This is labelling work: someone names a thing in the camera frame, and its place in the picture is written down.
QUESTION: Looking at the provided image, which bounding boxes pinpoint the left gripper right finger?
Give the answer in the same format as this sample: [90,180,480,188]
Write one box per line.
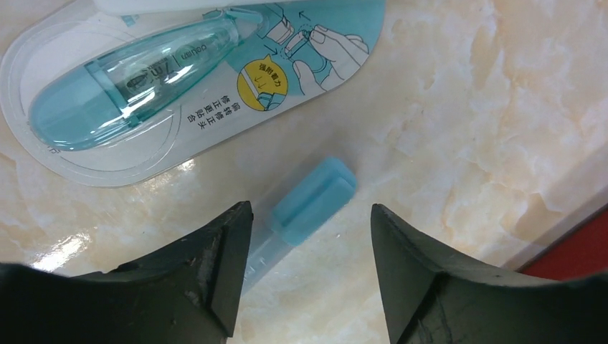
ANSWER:
[371,204,607,343]

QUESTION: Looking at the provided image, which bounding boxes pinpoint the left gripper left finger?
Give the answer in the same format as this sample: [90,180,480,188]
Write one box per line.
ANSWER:
[1,201,253,343]

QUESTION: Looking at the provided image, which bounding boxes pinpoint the blue highlighter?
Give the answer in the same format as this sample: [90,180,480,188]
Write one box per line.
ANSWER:
[242,156,357,295]

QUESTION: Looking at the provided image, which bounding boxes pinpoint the red backpack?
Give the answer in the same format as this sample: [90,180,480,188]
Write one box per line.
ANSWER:
[518,206,607,281]

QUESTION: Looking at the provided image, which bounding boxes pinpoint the white packaged card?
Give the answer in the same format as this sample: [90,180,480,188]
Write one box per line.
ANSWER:
[93,0,270,16]

